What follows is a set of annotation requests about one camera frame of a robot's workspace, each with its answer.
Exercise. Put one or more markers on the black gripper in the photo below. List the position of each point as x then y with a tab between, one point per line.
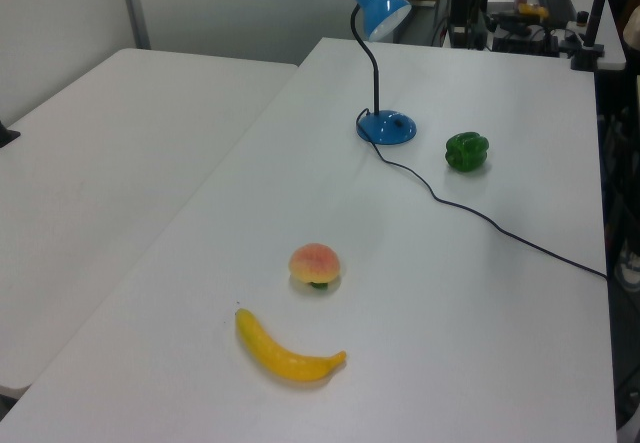
460	3

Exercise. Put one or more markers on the blue desk lamp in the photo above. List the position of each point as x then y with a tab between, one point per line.
385	128

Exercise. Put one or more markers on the black electronics box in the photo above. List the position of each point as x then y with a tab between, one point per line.
525	38

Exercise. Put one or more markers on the small yellow object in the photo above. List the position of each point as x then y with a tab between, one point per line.
532	10

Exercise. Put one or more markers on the black keyboard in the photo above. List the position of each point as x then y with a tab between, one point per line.
555	0

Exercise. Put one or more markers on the small black orange knob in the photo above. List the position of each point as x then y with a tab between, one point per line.
583	18

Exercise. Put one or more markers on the green bell pepper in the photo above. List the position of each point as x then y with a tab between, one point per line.
466	152

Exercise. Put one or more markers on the black clamped pole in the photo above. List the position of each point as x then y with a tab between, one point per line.
597	8

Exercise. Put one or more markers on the pink yellow peach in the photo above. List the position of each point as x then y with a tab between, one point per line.
315	263

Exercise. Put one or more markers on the white sneaker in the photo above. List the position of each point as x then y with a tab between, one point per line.
630	270

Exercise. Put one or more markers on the yellow banana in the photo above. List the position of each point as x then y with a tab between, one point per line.
285	360

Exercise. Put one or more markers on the black clamp at table edge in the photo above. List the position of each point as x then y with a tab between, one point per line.
7	135

